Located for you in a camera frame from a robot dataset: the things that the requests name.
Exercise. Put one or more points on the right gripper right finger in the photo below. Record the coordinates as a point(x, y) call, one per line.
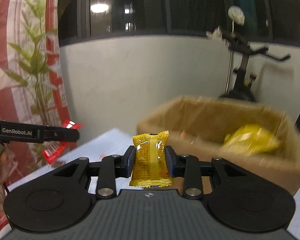
point(185, 170)

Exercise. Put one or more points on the yellow snack packet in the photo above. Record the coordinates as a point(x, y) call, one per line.
point(150, 170)

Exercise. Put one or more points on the yellow chip bag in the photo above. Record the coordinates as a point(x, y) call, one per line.
point(251, 139)

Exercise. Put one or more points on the blue plaid tablecloth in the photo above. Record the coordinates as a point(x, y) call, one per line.
point(62, 203)

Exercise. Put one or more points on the red plant print curtain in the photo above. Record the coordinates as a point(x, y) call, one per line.
point(31, 84)

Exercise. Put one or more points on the black exercise bike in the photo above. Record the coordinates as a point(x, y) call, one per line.
point(236, 87)

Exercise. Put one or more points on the brown cardboard box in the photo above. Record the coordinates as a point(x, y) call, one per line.
point(198, 126)

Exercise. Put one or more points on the dark window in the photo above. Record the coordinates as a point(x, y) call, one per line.
point(274, 21)

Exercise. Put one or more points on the red snack packet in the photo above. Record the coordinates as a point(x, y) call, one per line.
point(58, 147)

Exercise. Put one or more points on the white cloth on handlebar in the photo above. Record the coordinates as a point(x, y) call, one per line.
point(237, 18)

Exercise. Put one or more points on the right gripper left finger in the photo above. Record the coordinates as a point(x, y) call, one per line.
point(112, 167)

